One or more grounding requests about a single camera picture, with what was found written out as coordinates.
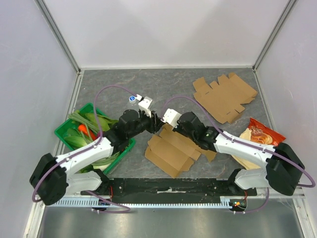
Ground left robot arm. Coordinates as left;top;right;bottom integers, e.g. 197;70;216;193
29;110;163;205

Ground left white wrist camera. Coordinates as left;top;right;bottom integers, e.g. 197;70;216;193
136;94;153;118

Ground green long beans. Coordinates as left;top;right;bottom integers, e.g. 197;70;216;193
68;110;122;167

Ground beige cassava chips bag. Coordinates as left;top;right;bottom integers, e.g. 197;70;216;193
231;128;260;170

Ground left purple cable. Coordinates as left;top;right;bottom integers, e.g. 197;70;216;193
32;85;139;214

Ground green leafy vegetable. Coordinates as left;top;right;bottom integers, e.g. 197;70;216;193
63;113;119;174

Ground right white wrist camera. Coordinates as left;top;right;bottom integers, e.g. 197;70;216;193
161;109;182;128

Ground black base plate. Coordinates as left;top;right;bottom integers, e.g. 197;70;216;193
94;178;257;204

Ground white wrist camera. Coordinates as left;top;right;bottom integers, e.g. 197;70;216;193
136;94;153;118
161;109;182;128

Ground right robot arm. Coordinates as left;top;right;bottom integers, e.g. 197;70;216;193
171;112;305;196

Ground grey cable duct rail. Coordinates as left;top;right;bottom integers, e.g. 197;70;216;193
50;197;242;209

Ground purple cable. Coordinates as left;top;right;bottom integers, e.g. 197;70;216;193
160;96;317;215
32;85;139;214

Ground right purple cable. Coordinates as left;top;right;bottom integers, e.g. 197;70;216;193
160;96;317;215

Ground red snack bag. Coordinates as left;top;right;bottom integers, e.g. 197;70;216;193
247;118;286;146

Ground green plastic basket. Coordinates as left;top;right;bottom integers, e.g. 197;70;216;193
54;103;136;175

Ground orange carrot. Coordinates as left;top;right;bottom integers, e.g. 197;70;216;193
77;124;97;141

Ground clear plastic water bottle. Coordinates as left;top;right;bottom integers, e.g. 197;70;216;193
128;96;138;107

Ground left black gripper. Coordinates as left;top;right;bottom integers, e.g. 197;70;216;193
127;109;166;139

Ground brown cardboard box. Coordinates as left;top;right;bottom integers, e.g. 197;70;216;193
145;124;216;178

